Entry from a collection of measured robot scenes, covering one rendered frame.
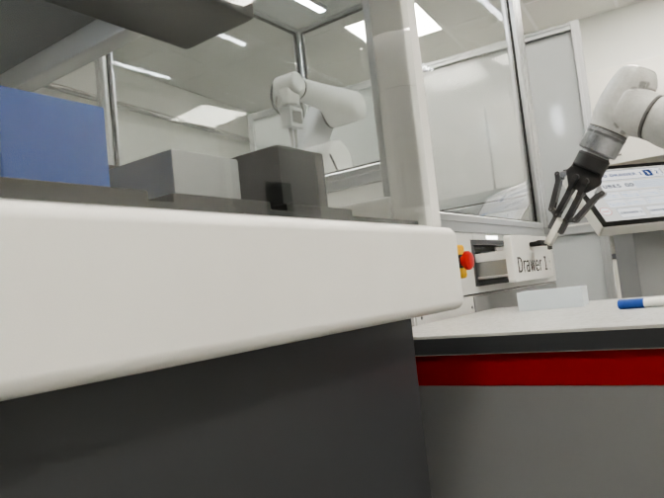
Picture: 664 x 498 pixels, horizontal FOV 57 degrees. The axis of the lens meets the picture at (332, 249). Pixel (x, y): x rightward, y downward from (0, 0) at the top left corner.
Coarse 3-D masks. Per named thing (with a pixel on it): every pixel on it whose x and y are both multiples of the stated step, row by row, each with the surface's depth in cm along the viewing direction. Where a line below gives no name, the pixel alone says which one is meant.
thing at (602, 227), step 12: (612, 168) 227; (564, 180) 225; (576, 192) 218; (588, 216) 212; (600, 216) 207; (660, 216) 209; (600, 228) 206; (612, 228) 205; (624, 228) 207; (636, 228) 208; (648, 228) 209; (660, 228) 210
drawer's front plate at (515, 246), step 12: (504, 240) 142; (516, 240) 144; (528, 240) 152; (516, 252) 143; (528, 252) 151; (540, 252) 159; (516, 264) 142; (528, 264) 149; (540, 264) 158; (516, 276) 141; (528, 276) 148; (540, 276) 157
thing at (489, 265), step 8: (480, 256) 147; (488, 256) 146; (496, 256) 145; (504, 256) 144; (480, 264) 147; (488, 264) 146; (496, 264) 145; (504, 264) 144; (480, 272) 147; (488, 272) 146; (496, 272) 145; (504, 272) 144
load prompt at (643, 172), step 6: (642, 168) 228; (648, 168) 228; (654, 168) 228; (606, 174) 224; (612, 174) 225; (618, 174) 225; (624, 174) 225; (630, 174) 225; (636, 174) 225; (642, 174) 225; (648, 174) 226; (654, 174) 226; (660, 174) 226; (606, 180) 222
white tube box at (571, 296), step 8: (560, 288) 128; (568, 288) 127; (576, 288) 119; (584, 288) 122; (520, 296) 124; (528, 296) 123; (536, 296) 123; (544, 296) 122; (552, 296) 121; (560, 296) 120; (568, 296) 120; (576, 296) 119; (584, 296) 121; (520, 304) 124; (528, 304) 123; (536, 304) 123; (544, 304) 122; (552, 304) 121; (560, 304) 120; (568, 304) 120; (576, 304) 119; (584, 304) 119
